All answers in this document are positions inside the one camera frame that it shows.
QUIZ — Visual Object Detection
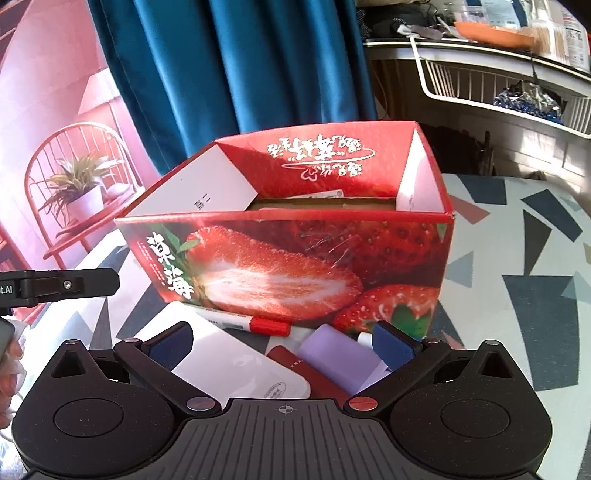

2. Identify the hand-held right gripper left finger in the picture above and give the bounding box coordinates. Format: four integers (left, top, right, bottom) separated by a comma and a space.
46, 322, 222, 414

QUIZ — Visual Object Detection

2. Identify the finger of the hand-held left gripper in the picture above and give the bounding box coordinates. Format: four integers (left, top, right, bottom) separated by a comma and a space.
15, 268, 121, 306

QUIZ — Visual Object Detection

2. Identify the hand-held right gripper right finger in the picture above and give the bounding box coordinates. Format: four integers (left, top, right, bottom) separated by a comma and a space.
344, 322, 522, 414

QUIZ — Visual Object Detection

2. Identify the white power bank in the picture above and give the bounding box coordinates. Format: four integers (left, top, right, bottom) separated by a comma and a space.
139, 308, 312, 402

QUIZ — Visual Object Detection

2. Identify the red and white marker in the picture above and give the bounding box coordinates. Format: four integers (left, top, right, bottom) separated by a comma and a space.
198, 309, 293, 337

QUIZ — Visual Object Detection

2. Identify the red power bank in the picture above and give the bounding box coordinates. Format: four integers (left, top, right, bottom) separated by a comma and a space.
265, 344, 354, 401

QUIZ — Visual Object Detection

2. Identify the strawberry print cardboard box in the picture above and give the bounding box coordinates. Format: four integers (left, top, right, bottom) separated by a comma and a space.
115, 121, 455, 334

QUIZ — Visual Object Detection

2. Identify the person's left hand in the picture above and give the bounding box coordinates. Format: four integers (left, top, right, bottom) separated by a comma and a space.
0, 339, 24, 414

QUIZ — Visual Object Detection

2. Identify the geometric patterned tablecloth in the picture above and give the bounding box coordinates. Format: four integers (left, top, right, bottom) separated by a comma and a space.
9, 173, 591, 480

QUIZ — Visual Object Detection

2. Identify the blue curtain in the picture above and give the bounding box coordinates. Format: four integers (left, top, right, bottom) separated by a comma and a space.
87, 0, 379, 176

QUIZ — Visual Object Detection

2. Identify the silver foil packet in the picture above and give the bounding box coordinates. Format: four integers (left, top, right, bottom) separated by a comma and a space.
493, 79, 568, 124

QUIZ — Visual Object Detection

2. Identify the orange tray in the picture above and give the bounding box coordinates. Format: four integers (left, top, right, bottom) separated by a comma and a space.
453, 21, 539, 49

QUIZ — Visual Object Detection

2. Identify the clear cotton swab box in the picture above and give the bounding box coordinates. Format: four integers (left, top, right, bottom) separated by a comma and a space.
531, 21, 566, 58

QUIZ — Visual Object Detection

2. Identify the white labelled bottle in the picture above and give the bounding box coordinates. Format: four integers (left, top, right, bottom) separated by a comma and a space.
561, 11, 589, 65

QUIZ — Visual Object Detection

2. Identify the pink wall poster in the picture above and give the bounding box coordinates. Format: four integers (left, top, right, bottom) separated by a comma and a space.
0, 0, 162, 324

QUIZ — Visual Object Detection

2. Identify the white wire basket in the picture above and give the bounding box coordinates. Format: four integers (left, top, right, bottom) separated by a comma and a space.
410, 34, 591, 138

